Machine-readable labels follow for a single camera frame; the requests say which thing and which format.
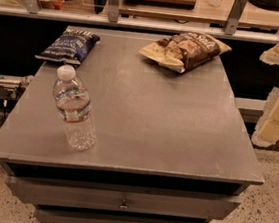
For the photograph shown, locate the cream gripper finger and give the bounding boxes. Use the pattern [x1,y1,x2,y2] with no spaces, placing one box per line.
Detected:
[259,43,279,65]
[251,117,279,147]

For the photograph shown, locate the clear plastic water bottle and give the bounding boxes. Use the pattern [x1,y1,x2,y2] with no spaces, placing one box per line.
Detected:
[53,65,97,151]

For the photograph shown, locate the brown and cream chip bag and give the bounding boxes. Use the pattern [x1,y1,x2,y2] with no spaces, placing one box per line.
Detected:
[139,32,231,74]

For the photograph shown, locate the blue chip bag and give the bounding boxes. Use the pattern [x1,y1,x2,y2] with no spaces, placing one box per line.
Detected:
[35,28,101,66]

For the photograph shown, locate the grey drawer cabinet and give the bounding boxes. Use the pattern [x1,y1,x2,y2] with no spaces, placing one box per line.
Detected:
[0,30,264,223]

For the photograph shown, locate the upper grey drawer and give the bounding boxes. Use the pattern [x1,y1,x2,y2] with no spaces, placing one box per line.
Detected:
[6,176,241,221]

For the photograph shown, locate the metal shelf rail frame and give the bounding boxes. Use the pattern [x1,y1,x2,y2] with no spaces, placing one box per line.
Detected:
[0,0,279,43]

